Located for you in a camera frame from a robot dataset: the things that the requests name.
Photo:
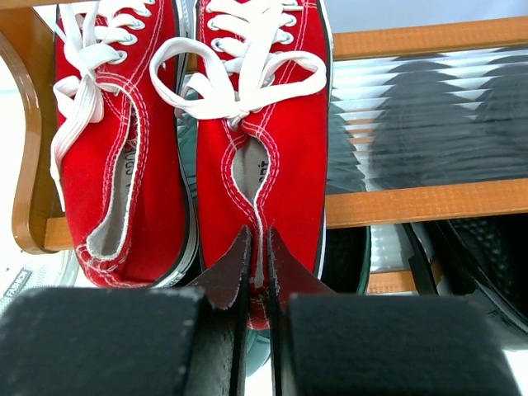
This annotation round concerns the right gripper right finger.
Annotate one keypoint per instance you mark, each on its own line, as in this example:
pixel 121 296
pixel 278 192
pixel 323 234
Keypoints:
pixel 325 343

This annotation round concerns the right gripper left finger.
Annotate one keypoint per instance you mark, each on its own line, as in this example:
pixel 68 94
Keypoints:
pixel 89 341

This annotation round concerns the red canvas sneaker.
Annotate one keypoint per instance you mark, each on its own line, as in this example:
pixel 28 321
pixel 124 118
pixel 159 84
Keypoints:
pixel 256 76
pixel 114 158

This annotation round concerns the black loafer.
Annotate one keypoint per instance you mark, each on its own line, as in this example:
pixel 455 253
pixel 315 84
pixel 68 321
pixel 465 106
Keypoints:
pixel 484 250

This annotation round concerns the wooden shoe shelf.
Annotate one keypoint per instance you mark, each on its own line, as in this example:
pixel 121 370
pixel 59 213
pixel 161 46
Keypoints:
pixel 167 146

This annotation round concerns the small white sneaker right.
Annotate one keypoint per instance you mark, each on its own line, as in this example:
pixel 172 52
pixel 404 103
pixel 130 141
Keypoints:
pixel 47 270

